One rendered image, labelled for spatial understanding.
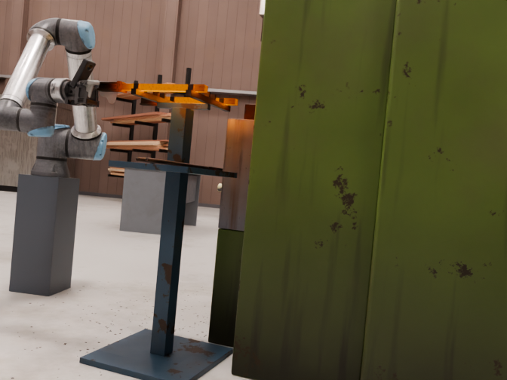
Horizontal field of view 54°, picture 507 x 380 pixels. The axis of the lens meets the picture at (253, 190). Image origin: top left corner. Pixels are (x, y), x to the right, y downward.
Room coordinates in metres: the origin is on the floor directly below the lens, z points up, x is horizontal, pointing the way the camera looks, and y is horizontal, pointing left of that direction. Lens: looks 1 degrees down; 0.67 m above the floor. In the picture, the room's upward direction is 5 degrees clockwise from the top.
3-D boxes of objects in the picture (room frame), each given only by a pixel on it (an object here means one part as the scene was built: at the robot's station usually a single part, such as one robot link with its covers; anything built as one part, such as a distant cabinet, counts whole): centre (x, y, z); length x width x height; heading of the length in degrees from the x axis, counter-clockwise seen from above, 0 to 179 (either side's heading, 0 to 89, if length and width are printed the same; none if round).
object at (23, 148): (10.64, 4.75, 0.98); 1.53 x 1.17 x 1.97; 82
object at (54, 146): (2.60, 1.06, 0.79); 0.17 x 0.15 x 0.18; 96
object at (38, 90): (1.87, 0.81, 0.94); 0.12 x 0.09 x 0.10; 69
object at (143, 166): (1.79, 0.28, 0.69); 0.40 x 0.30 x 0.02; 159
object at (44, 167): (2.59, 1.07, 0.65); 0.19 x 0.19 x 0.10
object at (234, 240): (2.10, -0.19, 0.23); 0.56 x 0.38 x 0.47; 72
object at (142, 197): (6.02, 1.07, 0.36); 1.35 x 0.70 x 0.72; 178
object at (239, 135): (2.10, -0.19, 0.69); 0.56 x 0.38 x 0.45; 72
